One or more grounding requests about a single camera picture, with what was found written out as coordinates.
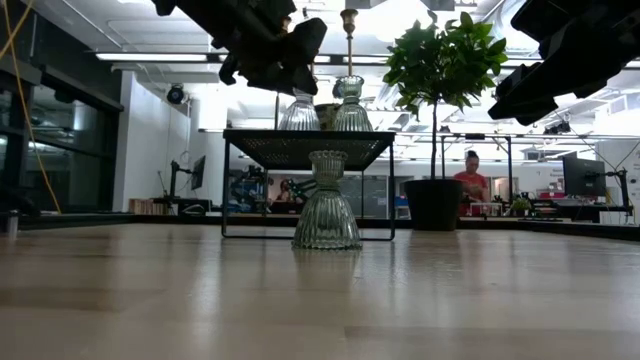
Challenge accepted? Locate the person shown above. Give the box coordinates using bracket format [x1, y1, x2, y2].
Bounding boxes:
[452, 149, 491, 217]

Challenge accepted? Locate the green ribbed glass candle holder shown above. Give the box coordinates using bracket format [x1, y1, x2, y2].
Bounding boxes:
[291, 150, 363, 251]
[332, 74, 375, 132]

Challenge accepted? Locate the black perforated metal shelf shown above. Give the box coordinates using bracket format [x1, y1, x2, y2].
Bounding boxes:
[221, 128, 397, 242]

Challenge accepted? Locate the small green desk plant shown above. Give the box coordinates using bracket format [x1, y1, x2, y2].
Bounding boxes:
[508, 197, 532, 217]

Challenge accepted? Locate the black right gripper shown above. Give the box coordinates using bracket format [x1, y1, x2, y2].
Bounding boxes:
[487, 29, 640, 126]

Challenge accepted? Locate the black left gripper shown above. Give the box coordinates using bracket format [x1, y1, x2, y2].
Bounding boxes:
[169, 0, 329, 96]

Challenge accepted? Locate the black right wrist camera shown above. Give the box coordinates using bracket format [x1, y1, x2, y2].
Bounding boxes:
[509, 0, 640, 44]

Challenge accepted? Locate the medium gold candlestick holder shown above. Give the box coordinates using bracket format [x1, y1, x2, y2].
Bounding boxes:
[339, 8, 359, 77]

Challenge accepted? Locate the brown cardboard box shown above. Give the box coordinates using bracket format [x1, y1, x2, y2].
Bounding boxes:
[128, 198, 167, 216]

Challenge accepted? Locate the green potted plant black pot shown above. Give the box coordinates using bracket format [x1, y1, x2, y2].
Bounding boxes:
[382, 10, 509, 232]

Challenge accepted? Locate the black monitor on stand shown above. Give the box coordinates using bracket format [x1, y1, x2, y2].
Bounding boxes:
[169, 154, 208, 201]

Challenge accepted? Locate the black metal frame stand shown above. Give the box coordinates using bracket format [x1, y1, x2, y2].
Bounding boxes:
[438, 131, 514, 181]

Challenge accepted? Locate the black computer monitor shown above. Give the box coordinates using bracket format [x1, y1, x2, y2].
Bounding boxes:
[561, 151, 609, 198]

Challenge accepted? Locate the black aluminium table frame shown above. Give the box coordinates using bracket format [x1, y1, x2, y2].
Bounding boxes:
[19, 212, 640, 242]

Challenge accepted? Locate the dark office desk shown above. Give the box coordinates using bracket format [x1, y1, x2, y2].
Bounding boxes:
[529, 197, 635, 224]

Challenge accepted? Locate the clear ribbed glass candle holder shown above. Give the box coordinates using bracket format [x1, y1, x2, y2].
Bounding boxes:
[277, 88, 322, 132]

